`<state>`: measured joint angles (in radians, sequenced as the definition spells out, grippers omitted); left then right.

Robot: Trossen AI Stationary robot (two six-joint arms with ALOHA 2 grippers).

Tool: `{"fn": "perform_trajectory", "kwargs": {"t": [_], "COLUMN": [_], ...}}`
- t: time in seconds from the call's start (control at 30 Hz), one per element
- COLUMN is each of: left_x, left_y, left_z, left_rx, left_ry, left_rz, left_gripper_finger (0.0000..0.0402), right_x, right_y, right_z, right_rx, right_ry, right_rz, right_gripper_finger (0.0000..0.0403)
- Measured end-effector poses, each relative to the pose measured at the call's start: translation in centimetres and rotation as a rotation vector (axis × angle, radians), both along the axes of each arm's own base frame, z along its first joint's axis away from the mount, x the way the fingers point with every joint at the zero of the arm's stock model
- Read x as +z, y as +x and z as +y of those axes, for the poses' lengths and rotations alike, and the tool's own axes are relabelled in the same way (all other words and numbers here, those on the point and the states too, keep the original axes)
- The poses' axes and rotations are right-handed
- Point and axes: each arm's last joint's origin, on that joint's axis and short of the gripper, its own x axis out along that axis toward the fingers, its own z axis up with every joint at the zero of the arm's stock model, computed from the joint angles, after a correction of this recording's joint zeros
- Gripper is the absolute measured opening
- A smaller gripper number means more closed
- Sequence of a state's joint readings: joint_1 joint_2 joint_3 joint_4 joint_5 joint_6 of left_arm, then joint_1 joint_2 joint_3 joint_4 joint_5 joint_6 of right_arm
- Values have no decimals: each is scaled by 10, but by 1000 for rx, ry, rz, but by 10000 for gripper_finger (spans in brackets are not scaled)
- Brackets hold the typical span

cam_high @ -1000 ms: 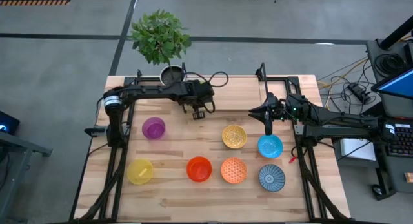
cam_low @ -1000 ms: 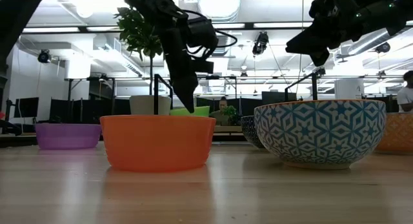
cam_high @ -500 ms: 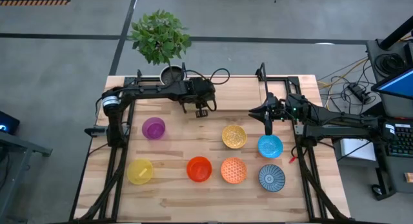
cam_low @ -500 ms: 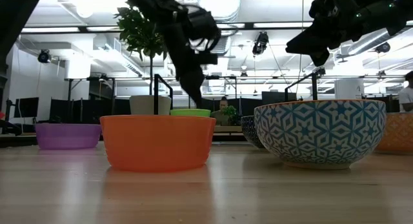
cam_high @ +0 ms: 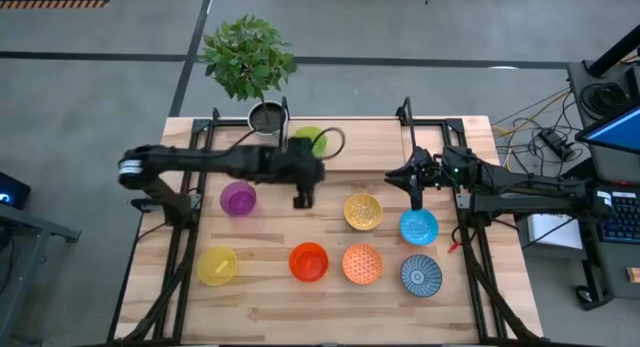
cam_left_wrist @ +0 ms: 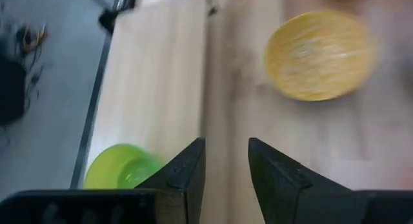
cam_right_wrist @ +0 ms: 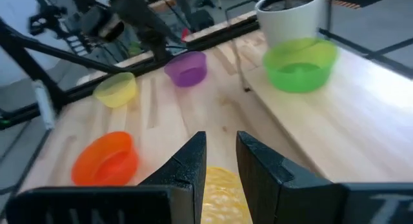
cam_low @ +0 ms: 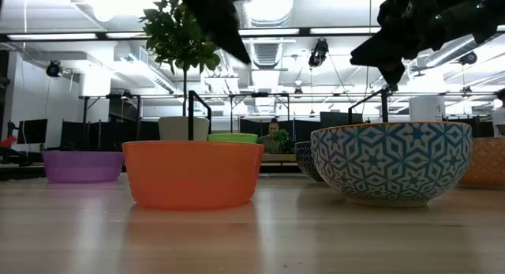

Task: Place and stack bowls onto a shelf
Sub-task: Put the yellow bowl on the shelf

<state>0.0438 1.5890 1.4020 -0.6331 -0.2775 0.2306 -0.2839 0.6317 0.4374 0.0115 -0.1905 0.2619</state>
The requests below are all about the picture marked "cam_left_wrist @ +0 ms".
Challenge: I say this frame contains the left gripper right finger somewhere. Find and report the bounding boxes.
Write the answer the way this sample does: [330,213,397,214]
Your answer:
[247,137,370,224]

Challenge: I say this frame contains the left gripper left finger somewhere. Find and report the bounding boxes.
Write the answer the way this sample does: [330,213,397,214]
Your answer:
[134,136,207,224]

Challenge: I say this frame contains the yellow translucent plastic bowl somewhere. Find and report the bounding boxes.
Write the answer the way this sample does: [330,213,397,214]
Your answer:
[263,10,379,102]

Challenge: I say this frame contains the black blurry device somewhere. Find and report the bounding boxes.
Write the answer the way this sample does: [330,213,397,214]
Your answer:
[0,54,27,127]

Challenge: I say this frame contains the black metal table frame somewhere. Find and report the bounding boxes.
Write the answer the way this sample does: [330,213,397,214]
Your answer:
[69,0,138,190]

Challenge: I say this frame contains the tangled black yellow cables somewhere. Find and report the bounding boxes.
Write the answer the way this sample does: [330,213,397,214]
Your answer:
[15,20,49,104]

